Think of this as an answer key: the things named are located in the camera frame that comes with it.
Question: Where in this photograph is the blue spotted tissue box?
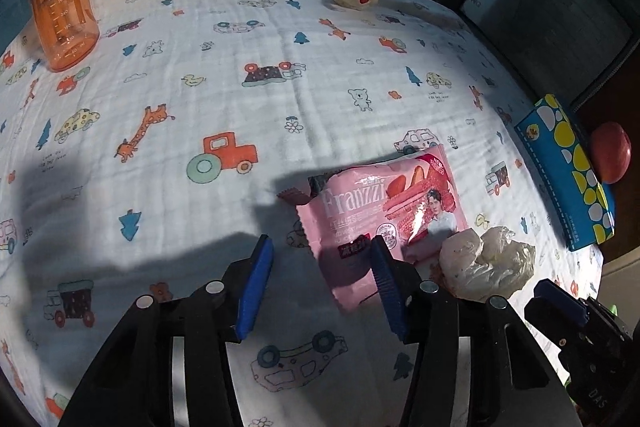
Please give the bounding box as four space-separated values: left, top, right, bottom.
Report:
513 93 617 252

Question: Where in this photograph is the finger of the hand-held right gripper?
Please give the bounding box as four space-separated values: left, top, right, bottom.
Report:
523 279 587 351

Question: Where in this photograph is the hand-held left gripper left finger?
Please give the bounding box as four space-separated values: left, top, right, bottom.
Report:
59 234 275 427

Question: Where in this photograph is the pink snack packet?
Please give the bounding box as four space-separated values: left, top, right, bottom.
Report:
295 144 471 314

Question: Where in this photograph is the white plastic bag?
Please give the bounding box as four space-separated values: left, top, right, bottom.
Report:
438 227 536 301

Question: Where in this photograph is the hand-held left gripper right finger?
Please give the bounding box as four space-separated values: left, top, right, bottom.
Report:
367 235 584 427

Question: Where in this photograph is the red apple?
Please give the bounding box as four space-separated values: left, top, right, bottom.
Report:
590 122 633 184

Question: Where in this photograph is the white cartoon printed cloth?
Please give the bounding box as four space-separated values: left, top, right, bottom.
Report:
0 0 609 427

